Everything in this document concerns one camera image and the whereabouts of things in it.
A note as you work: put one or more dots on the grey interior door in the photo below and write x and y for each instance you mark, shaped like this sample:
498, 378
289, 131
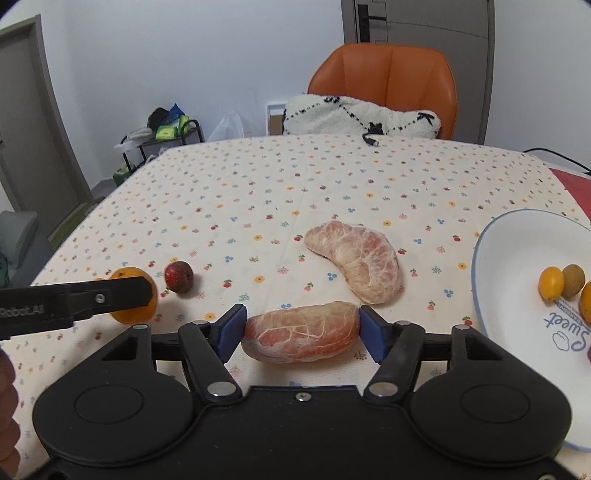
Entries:
27, 138

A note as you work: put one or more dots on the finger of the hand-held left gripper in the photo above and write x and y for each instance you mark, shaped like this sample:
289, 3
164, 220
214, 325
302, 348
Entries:
131, 291

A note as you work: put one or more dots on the small red fruit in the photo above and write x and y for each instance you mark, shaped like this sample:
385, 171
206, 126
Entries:
179, 277

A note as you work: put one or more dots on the black cloth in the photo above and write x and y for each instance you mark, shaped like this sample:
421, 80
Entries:
159, 115

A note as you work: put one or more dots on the brown kiwi fruit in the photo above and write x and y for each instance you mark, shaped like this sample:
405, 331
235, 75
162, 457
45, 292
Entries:
573, 280

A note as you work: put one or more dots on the white deep plate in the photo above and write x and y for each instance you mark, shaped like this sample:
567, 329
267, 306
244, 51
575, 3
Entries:
521, 277

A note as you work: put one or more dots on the white blanket with black pattern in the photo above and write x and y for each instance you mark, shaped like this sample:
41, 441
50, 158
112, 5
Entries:
332, 115

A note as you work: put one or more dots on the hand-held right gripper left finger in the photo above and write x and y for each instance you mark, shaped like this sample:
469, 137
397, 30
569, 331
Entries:
231, 330

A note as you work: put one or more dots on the clear plastic bag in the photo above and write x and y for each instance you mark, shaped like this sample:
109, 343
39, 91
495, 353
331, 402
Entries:
228, 124

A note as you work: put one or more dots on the red mat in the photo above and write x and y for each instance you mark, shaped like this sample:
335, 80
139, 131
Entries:
575, 189

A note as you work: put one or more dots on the white cloth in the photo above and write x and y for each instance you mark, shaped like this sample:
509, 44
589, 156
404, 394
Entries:
134, 136

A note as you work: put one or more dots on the orange leather chair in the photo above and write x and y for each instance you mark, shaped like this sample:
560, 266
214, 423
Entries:
383, 78

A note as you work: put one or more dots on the white framed board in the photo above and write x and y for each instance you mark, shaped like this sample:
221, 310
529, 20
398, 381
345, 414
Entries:
274, 117

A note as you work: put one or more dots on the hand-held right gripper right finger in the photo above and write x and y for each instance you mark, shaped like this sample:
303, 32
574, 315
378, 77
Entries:
371, 334

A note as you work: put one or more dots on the black metal rack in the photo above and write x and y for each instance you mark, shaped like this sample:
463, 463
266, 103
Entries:
184, 138

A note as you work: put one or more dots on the grey cushioned seat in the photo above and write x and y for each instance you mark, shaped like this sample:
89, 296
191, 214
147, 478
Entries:
18, 235

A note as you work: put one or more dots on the green and blue packets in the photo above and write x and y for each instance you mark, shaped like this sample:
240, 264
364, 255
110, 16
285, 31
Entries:
173, 127

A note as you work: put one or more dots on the orange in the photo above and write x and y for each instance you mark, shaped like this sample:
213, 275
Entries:
134, 316
586, 302

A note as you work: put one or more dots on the person's left hand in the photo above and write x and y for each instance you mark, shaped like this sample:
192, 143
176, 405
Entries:
7, 415

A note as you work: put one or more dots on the peeled pomelo segment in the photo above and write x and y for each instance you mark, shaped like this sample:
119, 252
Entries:
360, 263
300, 334

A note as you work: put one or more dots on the small yellow citrus fruit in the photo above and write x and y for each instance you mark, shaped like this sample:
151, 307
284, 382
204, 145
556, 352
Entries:
551, 282

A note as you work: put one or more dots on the floral tablecloth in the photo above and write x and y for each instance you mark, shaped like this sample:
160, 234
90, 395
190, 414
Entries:
231, 184

